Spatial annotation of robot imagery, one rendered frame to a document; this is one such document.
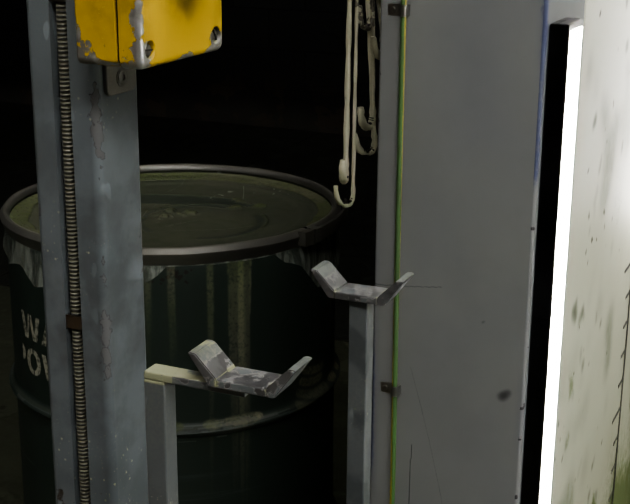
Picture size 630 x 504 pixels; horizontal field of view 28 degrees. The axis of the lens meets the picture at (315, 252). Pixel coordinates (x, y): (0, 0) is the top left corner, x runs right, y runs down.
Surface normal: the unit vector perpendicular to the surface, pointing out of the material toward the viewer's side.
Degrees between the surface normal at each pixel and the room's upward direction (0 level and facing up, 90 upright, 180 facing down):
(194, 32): 90
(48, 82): 90
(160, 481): 90
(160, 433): 90
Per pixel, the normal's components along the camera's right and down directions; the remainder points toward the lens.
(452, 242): -0.40, 0.26
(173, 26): 0.91, 0.12
